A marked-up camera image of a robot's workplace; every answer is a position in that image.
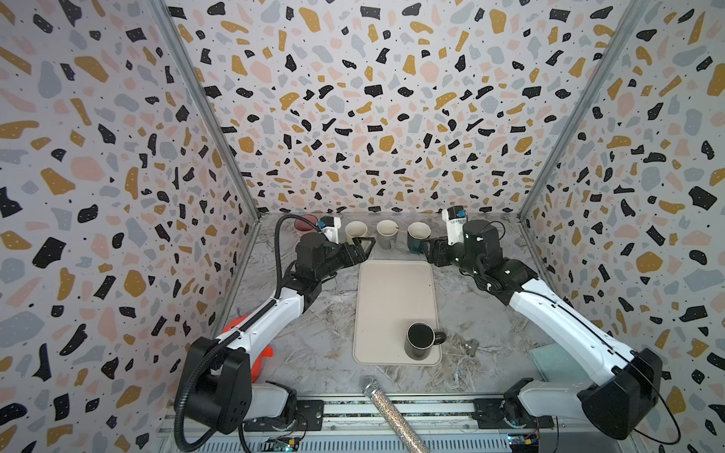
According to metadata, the aluminium corner post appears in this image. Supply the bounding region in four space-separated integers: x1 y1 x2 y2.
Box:
517 0 647 223
148 0 261 223

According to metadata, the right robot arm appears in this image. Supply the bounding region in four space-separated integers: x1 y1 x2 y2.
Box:
422 219 663 440

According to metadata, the black mug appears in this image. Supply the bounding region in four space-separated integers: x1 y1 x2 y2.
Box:
404 322 447 361

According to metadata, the pink mug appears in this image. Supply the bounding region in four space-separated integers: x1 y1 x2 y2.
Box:
295 214 319 232

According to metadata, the light green mug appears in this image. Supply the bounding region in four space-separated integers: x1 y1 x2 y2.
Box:
345 221 368 245

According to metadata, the red shark plush toy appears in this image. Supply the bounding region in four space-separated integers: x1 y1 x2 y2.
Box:
222 315 275 383

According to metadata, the grey frosted cup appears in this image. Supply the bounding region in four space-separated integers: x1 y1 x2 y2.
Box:
376 219 400 250

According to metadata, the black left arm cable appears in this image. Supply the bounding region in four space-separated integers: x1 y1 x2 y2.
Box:
173 213 324 453

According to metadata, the aluminium corner post right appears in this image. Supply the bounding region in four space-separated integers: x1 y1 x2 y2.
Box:
517 0 647 223

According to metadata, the aluminium corner post left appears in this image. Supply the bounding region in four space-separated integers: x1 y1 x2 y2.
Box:
148 0 261 223

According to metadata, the dark green mug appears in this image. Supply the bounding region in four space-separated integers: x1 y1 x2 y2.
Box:
407 222 432 254

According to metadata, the teal folded cloth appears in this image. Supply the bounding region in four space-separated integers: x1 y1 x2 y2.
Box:
529 344 589 384

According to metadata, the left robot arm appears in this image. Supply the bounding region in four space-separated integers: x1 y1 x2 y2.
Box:
174 232 376 451

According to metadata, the glitter filled tube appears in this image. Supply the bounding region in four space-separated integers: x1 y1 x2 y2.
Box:
361 376 430 453

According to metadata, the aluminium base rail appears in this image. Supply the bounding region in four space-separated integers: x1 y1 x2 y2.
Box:
202 394 646 452

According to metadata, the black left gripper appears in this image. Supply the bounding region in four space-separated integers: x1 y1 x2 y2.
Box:
313 237 375 284

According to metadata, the small clear glass piece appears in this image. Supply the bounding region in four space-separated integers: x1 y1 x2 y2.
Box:
461 339 480 358

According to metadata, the beige rectangular tray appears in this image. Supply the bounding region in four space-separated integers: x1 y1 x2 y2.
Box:
353 260 442 366

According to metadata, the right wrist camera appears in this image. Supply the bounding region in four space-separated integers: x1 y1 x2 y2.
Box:
442 205 467 245

